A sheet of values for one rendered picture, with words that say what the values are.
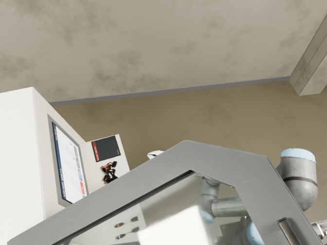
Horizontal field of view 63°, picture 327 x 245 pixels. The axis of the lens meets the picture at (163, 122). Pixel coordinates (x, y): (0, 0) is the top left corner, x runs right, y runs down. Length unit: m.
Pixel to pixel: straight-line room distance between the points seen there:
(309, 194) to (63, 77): 2.60
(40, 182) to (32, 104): 0.39
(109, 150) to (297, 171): 1.14
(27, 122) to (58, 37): 1.58
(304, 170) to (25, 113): 1.13
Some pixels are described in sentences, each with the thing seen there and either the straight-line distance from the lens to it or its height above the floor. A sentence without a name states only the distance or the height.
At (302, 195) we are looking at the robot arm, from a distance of 1.02.
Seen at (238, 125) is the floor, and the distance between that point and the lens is 3.23.
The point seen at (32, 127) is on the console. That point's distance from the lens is 1.26.
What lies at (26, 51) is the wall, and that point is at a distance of 2.90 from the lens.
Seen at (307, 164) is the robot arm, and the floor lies 1.68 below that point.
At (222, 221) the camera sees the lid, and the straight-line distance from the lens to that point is 0.68.
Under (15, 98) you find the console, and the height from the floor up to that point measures 1.55.
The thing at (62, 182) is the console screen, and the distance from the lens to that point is 1.26.
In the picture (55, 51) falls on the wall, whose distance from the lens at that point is 2.86.
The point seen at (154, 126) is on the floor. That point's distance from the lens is 3.06.
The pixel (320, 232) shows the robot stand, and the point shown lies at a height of 0.99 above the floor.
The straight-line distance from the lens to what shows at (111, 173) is 1.67.
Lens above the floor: 2.50
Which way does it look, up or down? 54 degrees down
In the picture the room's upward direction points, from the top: 4 degrees clockwise
